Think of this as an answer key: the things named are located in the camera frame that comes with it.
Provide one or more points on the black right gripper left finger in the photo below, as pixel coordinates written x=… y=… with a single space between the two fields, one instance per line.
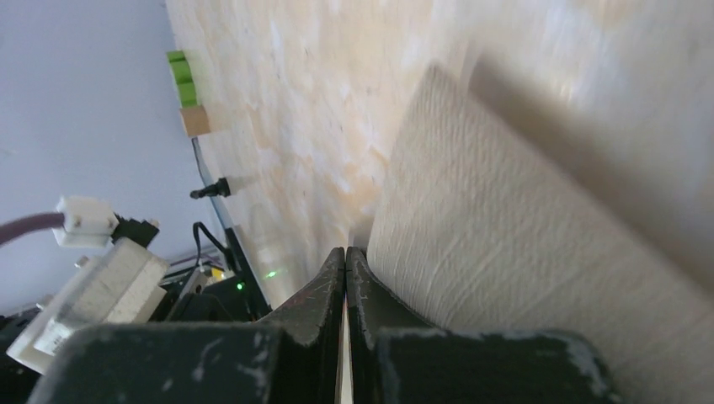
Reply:
x=288 y=356

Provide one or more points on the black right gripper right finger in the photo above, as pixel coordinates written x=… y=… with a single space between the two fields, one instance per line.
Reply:
x=399 y=357

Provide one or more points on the cream cloth napkin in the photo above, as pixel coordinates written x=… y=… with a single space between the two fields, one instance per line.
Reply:
x=477 y=230

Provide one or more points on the small black object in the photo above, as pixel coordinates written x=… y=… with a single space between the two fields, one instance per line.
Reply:
x=220 y=187

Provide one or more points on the small tan block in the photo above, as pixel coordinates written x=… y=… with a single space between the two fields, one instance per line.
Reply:
x=195 y=121

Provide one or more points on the green white small package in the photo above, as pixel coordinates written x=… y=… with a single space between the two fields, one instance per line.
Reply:
x=182 y=78

